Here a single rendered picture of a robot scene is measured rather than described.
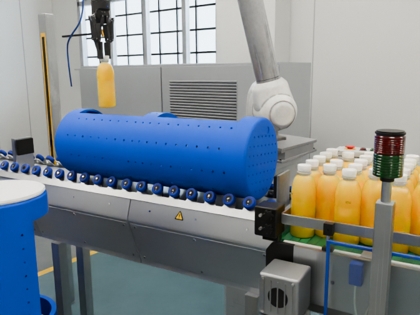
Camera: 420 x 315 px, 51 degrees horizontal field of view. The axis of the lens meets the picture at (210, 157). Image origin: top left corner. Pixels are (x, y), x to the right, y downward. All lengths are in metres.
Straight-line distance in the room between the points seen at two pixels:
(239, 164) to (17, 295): 0.77
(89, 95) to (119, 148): 2.72
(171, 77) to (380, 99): 1.80
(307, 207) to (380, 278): 0.33
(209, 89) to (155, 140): 1.83
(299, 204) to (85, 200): 0.93
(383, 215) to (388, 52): 3.13
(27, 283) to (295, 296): 0.78
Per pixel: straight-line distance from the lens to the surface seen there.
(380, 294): 1.12
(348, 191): 1.28
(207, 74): 3.37
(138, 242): 1.79
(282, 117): 1.79
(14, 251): 1.42
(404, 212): 1.27
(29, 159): 2.36
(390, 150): 1.01
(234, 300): 2.28
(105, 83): 1.93
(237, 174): 1.42
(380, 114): 4.12
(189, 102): 3.49
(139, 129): 1.65
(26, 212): 1.40
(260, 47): 1.82
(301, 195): 1.31
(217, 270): 1.63
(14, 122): 6.70
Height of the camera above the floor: 1.39
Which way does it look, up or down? 11 degrees down
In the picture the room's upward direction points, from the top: 1 degrees counter-clockwise
